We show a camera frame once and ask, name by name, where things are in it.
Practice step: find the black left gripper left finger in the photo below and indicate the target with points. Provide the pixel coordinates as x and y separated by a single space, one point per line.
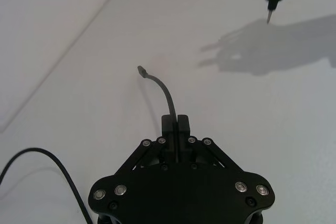
169 145

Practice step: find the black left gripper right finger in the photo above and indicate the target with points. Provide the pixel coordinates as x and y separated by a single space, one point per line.
183 129

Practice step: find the white table cloth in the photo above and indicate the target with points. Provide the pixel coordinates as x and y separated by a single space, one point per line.
223 116

